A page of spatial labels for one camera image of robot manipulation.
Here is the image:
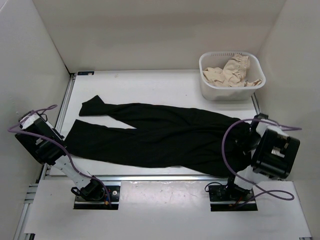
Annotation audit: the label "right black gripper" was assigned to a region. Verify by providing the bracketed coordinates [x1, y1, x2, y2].
[231, 130, 262, 155]

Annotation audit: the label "black trousers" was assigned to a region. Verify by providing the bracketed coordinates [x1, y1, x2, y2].
[65, 96, 250, 178]

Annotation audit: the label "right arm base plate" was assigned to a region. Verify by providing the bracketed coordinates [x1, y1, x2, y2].
[204, 182, 258, 212]

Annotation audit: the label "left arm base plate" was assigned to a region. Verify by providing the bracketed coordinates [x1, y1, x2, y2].
[73, 184, 121, 211]

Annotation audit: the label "blue label sticker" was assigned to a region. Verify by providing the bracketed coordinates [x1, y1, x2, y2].
[77, 71, 95, 76]

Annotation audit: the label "beige trousers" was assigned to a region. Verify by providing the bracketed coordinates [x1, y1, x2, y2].
[202, 54, 262, 87]

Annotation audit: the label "white plastic basket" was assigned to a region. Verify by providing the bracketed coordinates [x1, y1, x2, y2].
[198, 51, 266, 101]

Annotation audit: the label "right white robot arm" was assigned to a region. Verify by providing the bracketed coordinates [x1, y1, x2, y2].
[223, 113, 301, 200]

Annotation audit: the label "aluminium table frame rail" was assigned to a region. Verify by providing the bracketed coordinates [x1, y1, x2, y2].
[38, 73, 77, 181]

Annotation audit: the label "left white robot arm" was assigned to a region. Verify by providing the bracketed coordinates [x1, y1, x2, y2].
[9, 110, 109, 202]

